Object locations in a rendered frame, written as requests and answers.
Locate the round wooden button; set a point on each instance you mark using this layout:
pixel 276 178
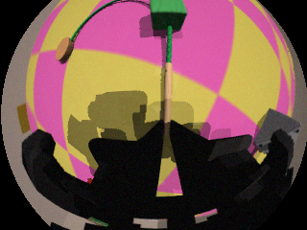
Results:
pixel 64 49

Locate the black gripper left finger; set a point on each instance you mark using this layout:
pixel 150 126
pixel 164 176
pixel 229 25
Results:
pixel 144 154

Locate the green cube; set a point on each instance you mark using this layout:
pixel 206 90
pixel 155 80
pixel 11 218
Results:
pixel 171 9

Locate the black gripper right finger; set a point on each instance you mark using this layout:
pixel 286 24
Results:
pixel 194 154

